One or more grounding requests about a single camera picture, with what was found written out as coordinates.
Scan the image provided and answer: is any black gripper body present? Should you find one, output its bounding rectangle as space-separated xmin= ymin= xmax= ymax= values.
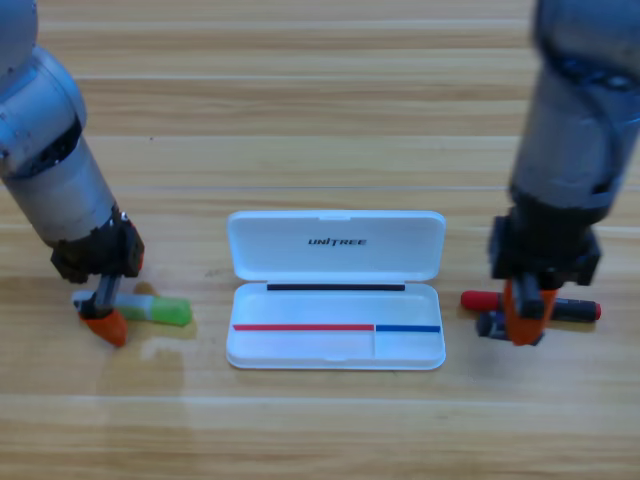
xmin=49 ymin=206 xmax=147 ymax=320
xmin=488 ymin=197 xmax=602 ymax=322

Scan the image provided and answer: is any black sleeved eraser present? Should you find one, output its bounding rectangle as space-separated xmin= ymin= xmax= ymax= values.
xmin=476 ymin=308 xmax=546 ymax=347

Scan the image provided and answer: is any green and white glue stick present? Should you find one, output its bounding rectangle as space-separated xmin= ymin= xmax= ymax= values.
xmin=71 ymin=289 xmax=194 ymax=329

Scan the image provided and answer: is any red and black marker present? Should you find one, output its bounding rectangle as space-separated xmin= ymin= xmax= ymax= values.
xmin=459 ymin=289 xmax=602 ymax=324

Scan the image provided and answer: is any white plastic pencil case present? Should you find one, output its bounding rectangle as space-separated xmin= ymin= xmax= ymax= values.
xmin=225 ymin=209 xmax=447 ymax=372

